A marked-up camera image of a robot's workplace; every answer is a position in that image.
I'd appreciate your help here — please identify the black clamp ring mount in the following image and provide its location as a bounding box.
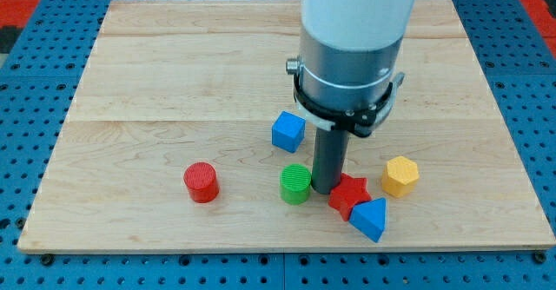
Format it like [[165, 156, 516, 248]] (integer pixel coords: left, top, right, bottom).
[[293, 72, 405, 138]]

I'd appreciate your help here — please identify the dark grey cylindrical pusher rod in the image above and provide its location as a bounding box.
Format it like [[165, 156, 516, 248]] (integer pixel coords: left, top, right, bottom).
[[312, 129, 349, 194]]

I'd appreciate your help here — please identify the blue triangle block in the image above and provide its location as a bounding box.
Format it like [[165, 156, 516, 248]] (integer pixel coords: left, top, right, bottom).
[[348, 198, 387, 243]]

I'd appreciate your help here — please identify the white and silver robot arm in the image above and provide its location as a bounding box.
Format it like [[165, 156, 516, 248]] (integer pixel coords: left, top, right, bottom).
[[286, 0, 414, 194]]

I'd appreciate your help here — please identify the green cylinder block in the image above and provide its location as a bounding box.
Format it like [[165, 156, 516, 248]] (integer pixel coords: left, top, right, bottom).
[[280, 163, 311, 205]]

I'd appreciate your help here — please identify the red star block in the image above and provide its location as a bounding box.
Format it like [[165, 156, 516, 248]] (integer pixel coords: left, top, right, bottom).
[[328, 173, 372, 221]]

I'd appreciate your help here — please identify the blue cube block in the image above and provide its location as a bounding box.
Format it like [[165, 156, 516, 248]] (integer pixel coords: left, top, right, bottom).
[[271, 111, 306, 153]]

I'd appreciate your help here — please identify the yellow hexagon block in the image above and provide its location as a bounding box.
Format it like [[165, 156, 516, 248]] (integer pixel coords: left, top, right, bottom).
[[381, 156, 420, 198]]

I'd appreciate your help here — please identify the red cylinder block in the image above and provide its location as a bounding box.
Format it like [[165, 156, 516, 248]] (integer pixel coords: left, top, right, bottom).
[[183, 161, 220, 203]]

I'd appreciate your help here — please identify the light wooden board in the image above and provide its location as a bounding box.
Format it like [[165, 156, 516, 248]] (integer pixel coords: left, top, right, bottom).
[[17, 0, 555, 254]]

